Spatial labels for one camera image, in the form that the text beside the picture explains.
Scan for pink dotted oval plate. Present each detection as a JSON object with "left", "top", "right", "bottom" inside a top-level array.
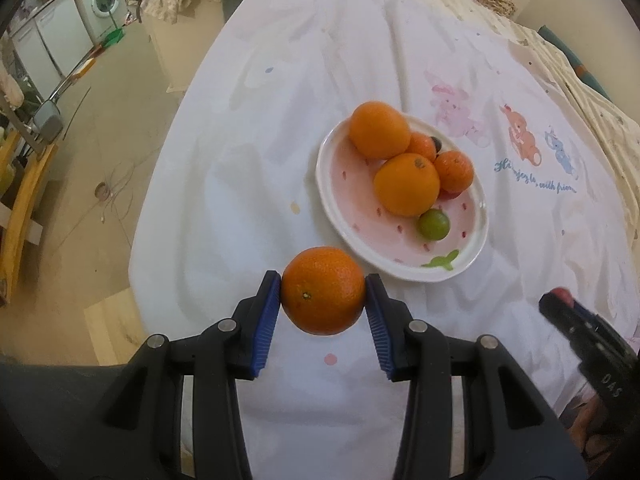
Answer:
[{"left": 315, "top": 112, "right": 489, "bottom": 283}]

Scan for white furniture panel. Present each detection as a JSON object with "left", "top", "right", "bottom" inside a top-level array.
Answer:
[{"left": 147, "top": 15, "right": 226, "bottom": 93}]

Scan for white cabinet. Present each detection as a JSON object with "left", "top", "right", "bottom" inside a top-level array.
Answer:
[
  {"left": 10, "top": 27, "right": 56, "bottom": 106},
  {"left": 35, "top": 0, "right": 96, "bottom": 78}
]

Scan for yellow wooden chair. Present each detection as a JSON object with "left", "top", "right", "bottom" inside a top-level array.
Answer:
[{"left": 0, "top": 130, "right": 58, "bottom": 306}]

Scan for medium orange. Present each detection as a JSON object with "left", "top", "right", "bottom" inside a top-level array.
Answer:
[{"left": 348, "top": 101, "right": 412, "bottom": 160}]

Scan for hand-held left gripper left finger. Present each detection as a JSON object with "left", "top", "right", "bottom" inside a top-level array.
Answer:
[{"left": 47, "top": 270, "right": 282, "bottom": 480}]

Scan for person's right hand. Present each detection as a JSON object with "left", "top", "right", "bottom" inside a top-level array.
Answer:
[{"left": 562, "top": 392, "right": 621, "bottom": 463}]

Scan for teal cushion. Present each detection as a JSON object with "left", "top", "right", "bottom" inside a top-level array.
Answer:
[{"left": 537, "top": 25, "right": 611, "bottom": 101}]

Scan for green grape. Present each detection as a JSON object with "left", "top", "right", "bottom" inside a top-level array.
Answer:
[{"left": 417, "top": 209, "right": 451, "bottom": 242}]

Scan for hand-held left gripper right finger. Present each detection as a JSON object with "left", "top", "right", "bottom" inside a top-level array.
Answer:
[{"left": 364, "top": 274, "right": 588, "bottom": 480}]

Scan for white printed blanket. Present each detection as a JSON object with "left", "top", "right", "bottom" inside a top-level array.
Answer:
[{"left": 129, "top": 0, "right": 640, "bottom": 480}]

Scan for mandarin orange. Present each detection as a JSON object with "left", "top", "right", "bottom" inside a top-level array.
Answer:
[
  {"left": 281, "top": 246, "right": 367, "bottom": 337},
  {"left": 433, "top": 150, "right": 475, "bottom": 194},
  {"left": 402, "top": 131, "right": 438, "bottom": 163}
]

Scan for large orange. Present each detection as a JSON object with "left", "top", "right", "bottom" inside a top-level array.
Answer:
[{"left": 373, "top": 153, "right": 442, "bottom": 218}]

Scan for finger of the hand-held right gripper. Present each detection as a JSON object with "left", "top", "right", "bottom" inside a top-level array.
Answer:
[
  {"left": 538, "top": 292, "right": 588, "bottom": 346},
  {"left": 570, "top": 300, "right": 623, "bottom": 341}
]

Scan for person's grey trousers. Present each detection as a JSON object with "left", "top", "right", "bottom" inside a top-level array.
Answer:
[{"left": 0, "top": 357, "right": 146, "bottom": 480}]

